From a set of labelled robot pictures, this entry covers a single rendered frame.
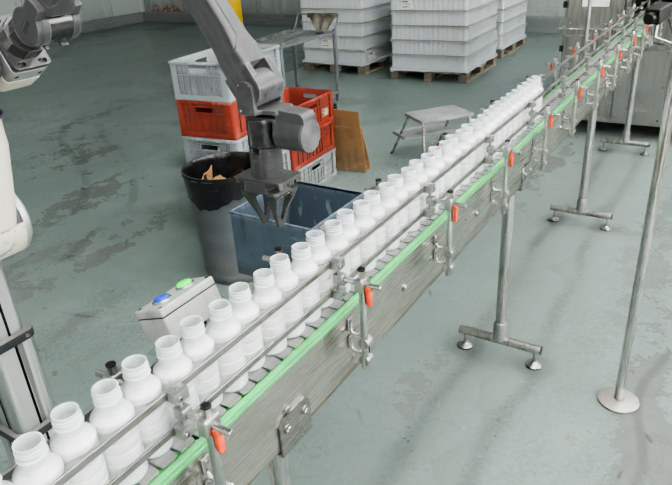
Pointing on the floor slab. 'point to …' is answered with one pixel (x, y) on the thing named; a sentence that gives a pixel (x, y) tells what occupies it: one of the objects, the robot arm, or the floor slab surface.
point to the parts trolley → (296, 51)
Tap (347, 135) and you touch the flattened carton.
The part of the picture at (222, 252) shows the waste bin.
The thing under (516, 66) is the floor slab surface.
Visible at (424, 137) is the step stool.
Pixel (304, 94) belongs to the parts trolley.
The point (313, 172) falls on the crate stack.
